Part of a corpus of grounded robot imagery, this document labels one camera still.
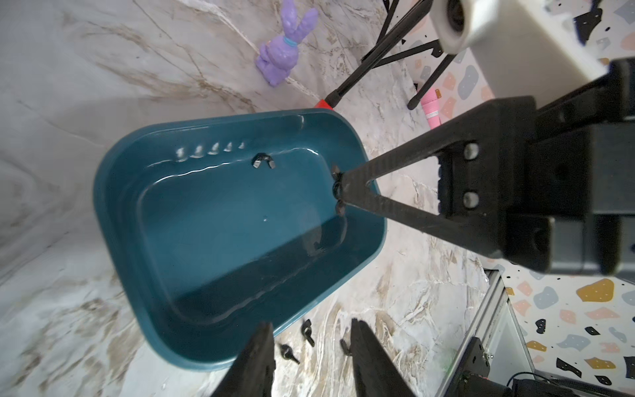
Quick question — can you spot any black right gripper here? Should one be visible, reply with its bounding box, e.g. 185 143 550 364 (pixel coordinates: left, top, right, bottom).
438 58 634 278

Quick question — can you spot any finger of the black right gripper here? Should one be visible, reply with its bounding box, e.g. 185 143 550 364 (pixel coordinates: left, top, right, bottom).
341 180 504 258
340 96 536 186

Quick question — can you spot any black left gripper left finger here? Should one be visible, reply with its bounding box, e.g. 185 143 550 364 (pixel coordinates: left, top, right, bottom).
211 322 276 397

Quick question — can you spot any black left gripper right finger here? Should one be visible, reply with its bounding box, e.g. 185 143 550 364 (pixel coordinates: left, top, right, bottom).
351 319 414 397

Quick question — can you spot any thirteenth black wing nut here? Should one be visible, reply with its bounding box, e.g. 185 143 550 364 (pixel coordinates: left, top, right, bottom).
331 165 346 217

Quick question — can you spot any teal plastic storage box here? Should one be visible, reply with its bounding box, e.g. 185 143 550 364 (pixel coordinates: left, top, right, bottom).
94 109 387 372

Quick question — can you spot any pink cylindrical bottle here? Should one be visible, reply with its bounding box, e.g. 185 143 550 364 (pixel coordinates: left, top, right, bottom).
420 89 442 129

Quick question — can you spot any black music stand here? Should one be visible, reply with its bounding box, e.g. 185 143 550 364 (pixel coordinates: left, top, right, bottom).
324 0 465 110

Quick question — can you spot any red block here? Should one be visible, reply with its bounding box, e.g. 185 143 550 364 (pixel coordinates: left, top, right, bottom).
315 99 333 110

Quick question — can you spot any purple rabbit figurine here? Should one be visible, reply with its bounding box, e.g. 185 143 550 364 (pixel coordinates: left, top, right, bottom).
255 0 319 87

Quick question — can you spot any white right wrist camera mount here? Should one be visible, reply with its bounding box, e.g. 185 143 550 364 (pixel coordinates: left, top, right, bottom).
430 0 608 107

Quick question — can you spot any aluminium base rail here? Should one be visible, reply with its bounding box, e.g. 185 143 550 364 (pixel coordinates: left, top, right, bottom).
437 270 535 396

